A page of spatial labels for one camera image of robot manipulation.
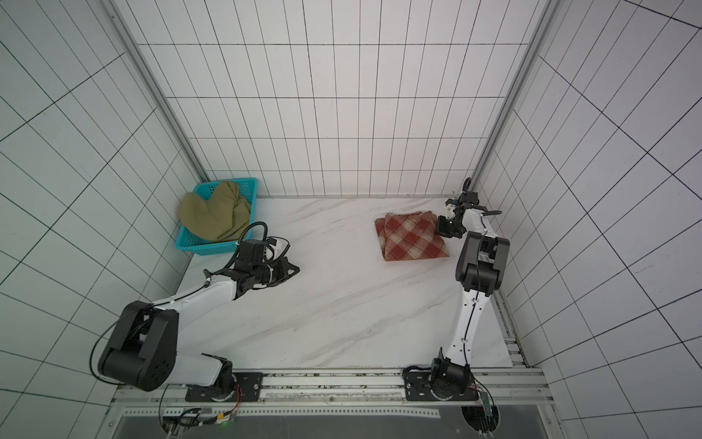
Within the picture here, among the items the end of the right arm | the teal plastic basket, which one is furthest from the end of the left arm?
the end of the right arm

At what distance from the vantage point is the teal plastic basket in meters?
0.97

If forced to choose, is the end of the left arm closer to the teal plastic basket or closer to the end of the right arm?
the teal plastic basket
